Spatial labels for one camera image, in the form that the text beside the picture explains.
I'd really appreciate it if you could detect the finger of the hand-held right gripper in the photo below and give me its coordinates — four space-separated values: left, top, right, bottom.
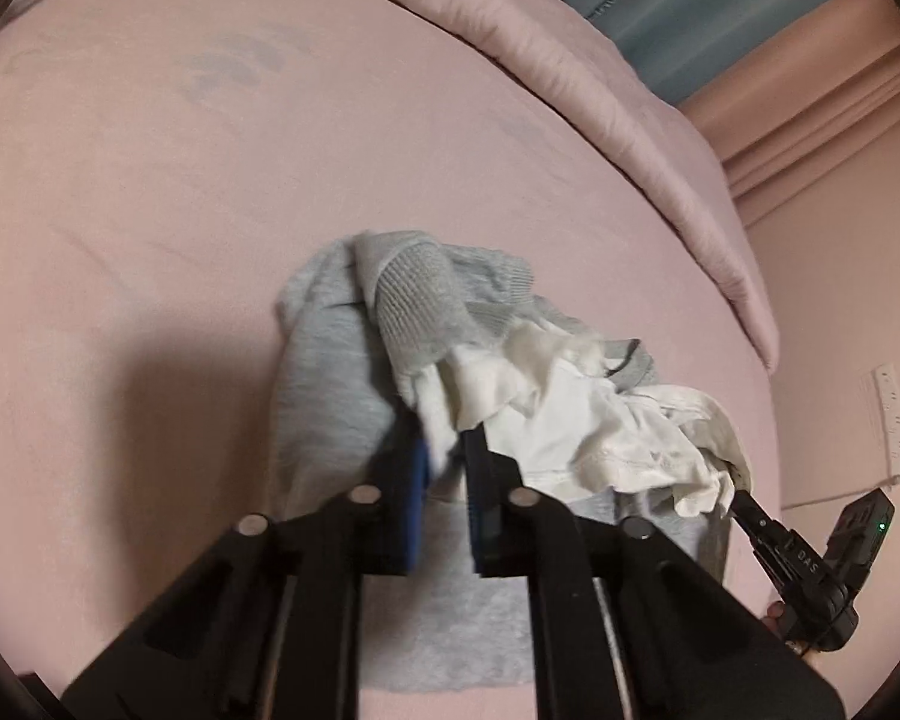
727 491 796 552

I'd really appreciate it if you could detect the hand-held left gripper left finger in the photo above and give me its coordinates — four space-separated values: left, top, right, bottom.
60 431 433 720

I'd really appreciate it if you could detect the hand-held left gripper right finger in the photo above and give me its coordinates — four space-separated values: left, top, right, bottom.
461 426 847 720

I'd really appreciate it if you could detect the grey sweatshirt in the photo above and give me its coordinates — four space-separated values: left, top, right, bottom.
266 229 736 695

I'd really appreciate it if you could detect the person's right hand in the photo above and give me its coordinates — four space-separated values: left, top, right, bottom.
762 600 827 665

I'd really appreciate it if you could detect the pink curtain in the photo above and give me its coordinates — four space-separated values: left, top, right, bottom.
679 0 900 231

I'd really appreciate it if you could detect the lilac comforter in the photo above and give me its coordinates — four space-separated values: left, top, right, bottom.
217 0 782 374

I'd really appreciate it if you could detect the blue curtain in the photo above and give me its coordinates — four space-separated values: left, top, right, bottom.
487 0 884 107

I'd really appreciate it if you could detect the white wall power strip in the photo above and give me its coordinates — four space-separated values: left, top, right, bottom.
872 364 900 482

